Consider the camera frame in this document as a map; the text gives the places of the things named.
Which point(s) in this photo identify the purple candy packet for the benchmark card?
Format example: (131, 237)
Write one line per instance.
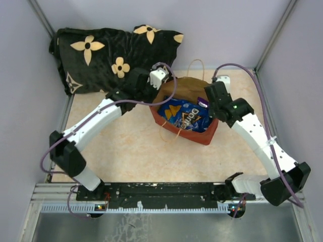
(202, 102)

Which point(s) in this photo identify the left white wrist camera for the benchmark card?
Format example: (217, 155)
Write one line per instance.
(157, 77)

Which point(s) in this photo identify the aluminium frame rail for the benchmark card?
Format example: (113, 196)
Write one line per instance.
(52, 192)

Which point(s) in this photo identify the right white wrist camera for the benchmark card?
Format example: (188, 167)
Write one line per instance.
(226, 80)

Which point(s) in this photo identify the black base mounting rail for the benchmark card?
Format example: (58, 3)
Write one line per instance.
(160, 195)

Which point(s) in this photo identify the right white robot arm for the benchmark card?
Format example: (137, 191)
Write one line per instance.
(284, 174)

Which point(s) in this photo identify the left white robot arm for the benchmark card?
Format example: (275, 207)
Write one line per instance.
(66, 147)

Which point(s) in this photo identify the blue Doritos chip bag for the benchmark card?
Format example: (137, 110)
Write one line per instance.
(185, 115)

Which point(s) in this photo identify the black flower pattern pillow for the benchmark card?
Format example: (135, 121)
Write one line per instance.
(98, 60)

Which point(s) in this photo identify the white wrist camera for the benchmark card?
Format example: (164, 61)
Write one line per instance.
(157, 77)
(226, 80)

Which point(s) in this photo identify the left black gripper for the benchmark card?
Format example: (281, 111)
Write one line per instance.
(154, 92)

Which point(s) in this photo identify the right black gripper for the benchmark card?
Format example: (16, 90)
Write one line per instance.
(210, 110)

